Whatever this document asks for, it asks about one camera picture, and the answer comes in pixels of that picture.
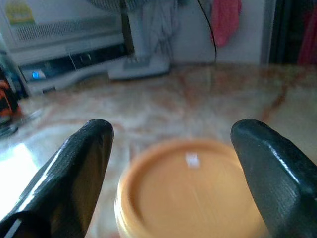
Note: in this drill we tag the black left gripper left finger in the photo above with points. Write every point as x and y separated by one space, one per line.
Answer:
62 186

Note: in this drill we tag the grey white hanging garment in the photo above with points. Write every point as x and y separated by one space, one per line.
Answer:
161 24

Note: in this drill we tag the orange black object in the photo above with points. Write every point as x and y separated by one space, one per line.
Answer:
6 99

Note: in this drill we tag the white air conditioner unit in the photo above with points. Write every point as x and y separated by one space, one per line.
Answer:
62 29

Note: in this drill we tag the clear container with orange lid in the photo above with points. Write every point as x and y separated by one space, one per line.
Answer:
188 193

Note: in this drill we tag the white standing fan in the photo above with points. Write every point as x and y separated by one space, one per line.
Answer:
141 67

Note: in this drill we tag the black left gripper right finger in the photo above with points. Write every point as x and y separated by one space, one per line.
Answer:
280 186

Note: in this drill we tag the pink hanging cloth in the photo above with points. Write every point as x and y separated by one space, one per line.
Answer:
225 22

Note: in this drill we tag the red hanging cloth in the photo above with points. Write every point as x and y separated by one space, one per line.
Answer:
308 39

